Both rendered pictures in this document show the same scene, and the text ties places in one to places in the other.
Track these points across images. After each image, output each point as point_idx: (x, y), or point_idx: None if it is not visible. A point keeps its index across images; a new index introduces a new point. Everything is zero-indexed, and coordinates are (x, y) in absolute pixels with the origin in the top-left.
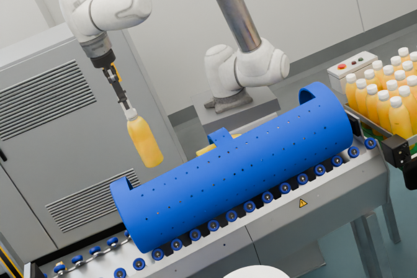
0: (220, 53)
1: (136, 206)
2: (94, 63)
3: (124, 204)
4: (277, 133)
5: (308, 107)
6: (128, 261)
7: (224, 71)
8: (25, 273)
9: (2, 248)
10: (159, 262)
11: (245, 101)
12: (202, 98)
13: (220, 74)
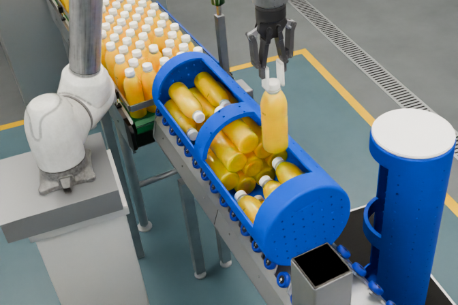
0: (63, 98)
1: (328, 175)
2: (284, 12)
3: (330, 180)
4: (238, 85)
5: (212, 64)
6: None
7: (80, 116)
8: None
9: None
10: (332, 243)
11: (89, 153)
12: (26, 205)
13: (78, 124)
